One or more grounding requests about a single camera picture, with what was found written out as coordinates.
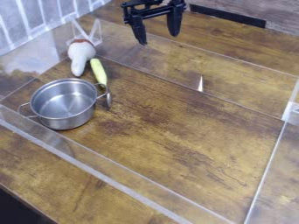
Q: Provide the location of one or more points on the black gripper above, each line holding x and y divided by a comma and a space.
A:
144, 9

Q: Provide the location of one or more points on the white plush toy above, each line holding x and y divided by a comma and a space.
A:
81, 51

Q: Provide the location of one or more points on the green handled metal spoon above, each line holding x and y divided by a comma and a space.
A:
98, 71

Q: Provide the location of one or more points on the small steel pot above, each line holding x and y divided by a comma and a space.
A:
64, 102

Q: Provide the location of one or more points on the clear acrylic stand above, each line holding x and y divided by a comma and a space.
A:
80, 33

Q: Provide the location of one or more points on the black strip on table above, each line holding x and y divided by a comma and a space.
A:
228, 16

